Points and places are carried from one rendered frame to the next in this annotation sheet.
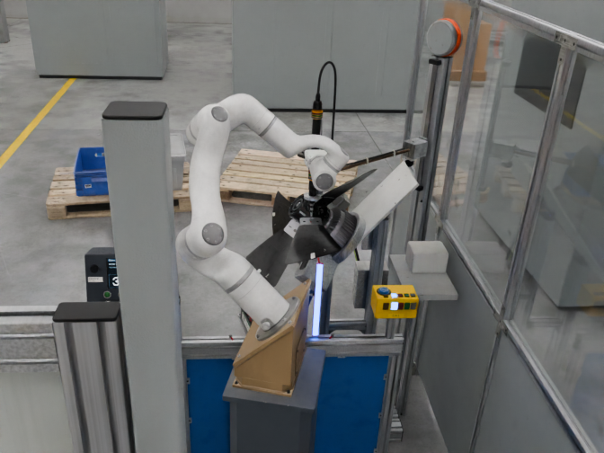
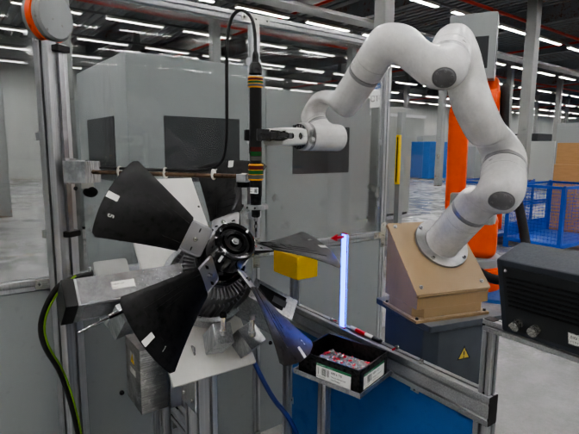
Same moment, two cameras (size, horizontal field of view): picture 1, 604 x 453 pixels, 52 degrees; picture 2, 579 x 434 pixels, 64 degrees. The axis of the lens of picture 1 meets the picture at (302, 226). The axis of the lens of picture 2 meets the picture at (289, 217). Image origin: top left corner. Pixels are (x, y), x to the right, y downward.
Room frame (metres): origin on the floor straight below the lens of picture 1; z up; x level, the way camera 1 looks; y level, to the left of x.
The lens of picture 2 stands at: (2.91, 1.17, 1.47)
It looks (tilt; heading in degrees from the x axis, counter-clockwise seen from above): 8 degrees down; 240
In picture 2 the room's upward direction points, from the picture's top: straight up
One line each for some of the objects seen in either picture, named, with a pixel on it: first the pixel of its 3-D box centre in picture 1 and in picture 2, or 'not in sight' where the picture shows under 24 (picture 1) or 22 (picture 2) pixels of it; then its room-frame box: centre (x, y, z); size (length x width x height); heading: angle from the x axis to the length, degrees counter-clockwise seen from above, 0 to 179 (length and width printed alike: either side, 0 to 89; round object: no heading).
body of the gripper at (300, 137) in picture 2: (318, 159); (286, 136); (2.22, -0.05, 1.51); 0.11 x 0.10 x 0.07; 6
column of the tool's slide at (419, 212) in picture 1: (415, 235); (67, 311); (2.80, -0.58, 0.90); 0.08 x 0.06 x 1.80; 41
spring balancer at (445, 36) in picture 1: (444, 37); (47, 16); (2.80, -0.58, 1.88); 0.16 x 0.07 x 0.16; 41
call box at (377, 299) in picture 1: (394, 302); (295, 264); (2.00, -0.37, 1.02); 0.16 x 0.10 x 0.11; 96
